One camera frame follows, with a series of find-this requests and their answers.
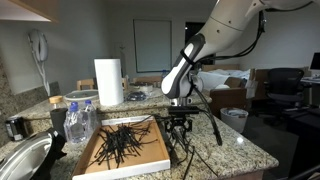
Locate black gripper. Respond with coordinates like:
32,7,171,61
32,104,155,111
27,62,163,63
165,115,194,147

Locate black zip tie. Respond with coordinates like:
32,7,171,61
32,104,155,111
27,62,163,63
138,139,160,146
105,146,112,170
193,149,219,178
131,114,155,127
182,146,196,180

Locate flat cardboard box white sides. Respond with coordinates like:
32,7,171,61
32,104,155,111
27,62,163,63
71,114,172,180

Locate round trash bin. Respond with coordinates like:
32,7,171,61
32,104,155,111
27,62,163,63
219,107,249,134

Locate grey bowl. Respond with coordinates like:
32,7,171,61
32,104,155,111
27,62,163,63
133,82,154,95

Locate white bedding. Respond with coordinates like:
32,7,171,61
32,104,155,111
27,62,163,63
198,68,252,91

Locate wooden chair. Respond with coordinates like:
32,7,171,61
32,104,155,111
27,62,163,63
120,77,130,91
76,78,98,91

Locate white paper towel roll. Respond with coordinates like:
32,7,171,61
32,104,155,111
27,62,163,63
93,58,124,107

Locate clear water bottle blue cap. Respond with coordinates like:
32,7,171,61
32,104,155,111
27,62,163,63
82,99,99,138
63,101,87,144

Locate round plate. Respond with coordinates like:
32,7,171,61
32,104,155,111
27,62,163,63
63,89,100,103

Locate black office chair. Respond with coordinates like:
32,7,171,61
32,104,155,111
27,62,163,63
264,67,306,113

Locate black cylinder cup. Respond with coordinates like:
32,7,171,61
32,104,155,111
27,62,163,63
49,107,69,138

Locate dark desk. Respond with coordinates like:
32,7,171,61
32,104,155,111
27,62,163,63
286,106,320,180

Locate jar with wooden lid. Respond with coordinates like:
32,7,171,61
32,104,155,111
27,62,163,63
48,95,64,109

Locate computer monitor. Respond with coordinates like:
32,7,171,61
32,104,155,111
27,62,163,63
309,52,320,79

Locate black metal can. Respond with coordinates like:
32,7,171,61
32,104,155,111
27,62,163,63
4,115,28,142

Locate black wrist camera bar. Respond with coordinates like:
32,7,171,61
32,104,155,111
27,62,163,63
167,105,201,116

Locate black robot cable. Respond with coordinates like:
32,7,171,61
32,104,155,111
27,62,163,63
189,9,268,147

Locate wall whiteboard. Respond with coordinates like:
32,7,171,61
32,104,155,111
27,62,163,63
133,19,173,74

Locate white wall phone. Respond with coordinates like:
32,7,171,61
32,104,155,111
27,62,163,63
28,29,52,98

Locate wooden wall cabinet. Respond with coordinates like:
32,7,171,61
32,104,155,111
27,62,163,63
0,0,61,24

